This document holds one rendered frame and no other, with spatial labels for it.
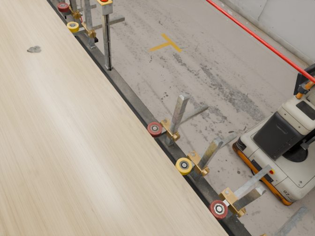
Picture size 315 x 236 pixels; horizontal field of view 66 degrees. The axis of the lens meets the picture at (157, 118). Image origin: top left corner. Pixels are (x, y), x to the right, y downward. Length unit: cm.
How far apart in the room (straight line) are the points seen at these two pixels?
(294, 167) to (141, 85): 165
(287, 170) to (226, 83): 123
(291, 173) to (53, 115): 181
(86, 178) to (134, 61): 200
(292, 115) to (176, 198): 105
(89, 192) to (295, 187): 160
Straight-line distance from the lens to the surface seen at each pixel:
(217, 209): 118
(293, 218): 141
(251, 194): 110
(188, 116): 145
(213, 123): 253
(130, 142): 123
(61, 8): 208
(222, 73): 306
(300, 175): 228
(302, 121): 184
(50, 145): 128
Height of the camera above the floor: 198
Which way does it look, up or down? 55 degrees down
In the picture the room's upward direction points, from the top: 11 degrees clockwise
